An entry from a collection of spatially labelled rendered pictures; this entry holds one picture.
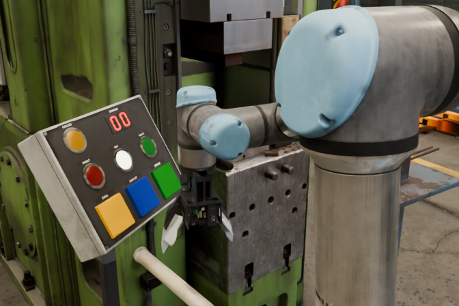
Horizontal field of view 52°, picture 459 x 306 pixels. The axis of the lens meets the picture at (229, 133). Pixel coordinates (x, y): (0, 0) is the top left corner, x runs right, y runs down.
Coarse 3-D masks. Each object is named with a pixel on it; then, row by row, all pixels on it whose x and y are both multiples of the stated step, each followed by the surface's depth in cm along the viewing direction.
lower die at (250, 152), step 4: (252, 148) 157; (256, 148) 159; (260, 148) 160; (264, 148) 161; (268, 148) 163; (248, 152) 157; (252, 152) 158; (256, 152) 159; (260, 152) 160; (264, 152) 162; (240, 156) 155; (248, 156) 157; (232, 160) 153; (236, 160) 154; (240, 160) 155
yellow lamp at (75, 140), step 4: (68, 132) 98; (72, 132) 99; (76, 132) 100; (68, 136) 98; (72, 136) 98; (76, 136) 99; (80, 136) 100; (68, 140) 97; (72, 140) 98; (76, 140) 99; (80, 140) 100; (72, 144) 98; (76, 144) 98; (80, 144) 99; (76, 148) 98; (80, 148) 99
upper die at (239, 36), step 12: (180, 24) 154; (192, 24) 149; (204, 24) 144; (216, 24) 140; (228, 24) 138; (240, 24) 141; (252, 24) 144; (264, 24) 147; (180, 36) 155; (192, 36) 150; (204, 36) 145; (216, 36) 141; (228, 36) 139; (240, 36) 142; (252, 36) 145; (264, 36) 149; (204, 48) 146; (216, 48) 142; (228, 48) 140; (240, 48) 143; (252, 48) 146; (264, 48) 150
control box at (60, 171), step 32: (64, 128) 98; (96, 128) 105; (128, 128) 113; (32, 160) 96; (64, 160) 95; (96, 160) 102; (160, 160) 118; (64, 192) 94; (96, 192) 98; (160, 192) 114; (64, 224) 97; (96, 224) 95; (96, 256) 96
